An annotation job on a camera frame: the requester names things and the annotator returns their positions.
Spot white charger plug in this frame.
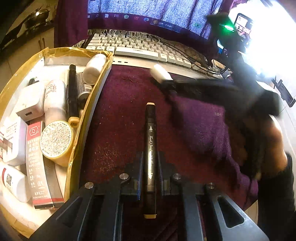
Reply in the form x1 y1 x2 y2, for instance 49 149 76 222
1 116 28 166

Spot person's right hand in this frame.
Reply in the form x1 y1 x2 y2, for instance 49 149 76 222
243 115 287 178

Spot white power adapter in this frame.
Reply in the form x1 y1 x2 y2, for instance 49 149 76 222
15 82 45 121

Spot white bottle red label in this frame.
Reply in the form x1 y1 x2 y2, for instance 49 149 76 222
1 162 31 203

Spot red white glue box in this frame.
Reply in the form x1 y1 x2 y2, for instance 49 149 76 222
26 121 64 209

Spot silver grey tube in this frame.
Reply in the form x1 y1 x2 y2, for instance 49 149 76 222
76 72 92 102

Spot smartphone on stand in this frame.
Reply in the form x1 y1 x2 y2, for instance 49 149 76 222
234 13 253 40

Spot beige cabinet doors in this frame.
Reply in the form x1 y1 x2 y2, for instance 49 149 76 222
1 28 54 91

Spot computer monitor screen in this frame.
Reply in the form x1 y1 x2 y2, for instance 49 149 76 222
88 1 223 39

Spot white pill bottle chicken label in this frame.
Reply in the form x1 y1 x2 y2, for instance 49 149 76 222
82 54 107 85

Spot black marker pen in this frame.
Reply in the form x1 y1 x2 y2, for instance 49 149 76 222
66 64 80 128

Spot white spray bottle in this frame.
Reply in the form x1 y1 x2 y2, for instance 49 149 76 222
44 80 66 126

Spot yellow taped foam box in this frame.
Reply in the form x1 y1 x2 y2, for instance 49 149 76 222
1 47 113 240

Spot black marker yellow cap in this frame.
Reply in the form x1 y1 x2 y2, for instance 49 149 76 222
144 102 158 219

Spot white computer keyboard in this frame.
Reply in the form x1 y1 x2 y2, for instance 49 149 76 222
84 29 230 77

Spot yellow tape roll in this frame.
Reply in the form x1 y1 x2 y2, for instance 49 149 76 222
40 120 74 167

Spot black cables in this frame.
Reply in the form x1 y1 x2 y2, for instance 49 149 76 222
143 32 232 75

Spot black marker green end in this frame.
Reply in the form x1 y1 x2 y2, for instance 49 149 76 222
27 77 39 86

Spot maroon table cloth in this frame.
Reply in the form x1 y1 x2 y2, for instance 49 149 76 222
78 64 260 241

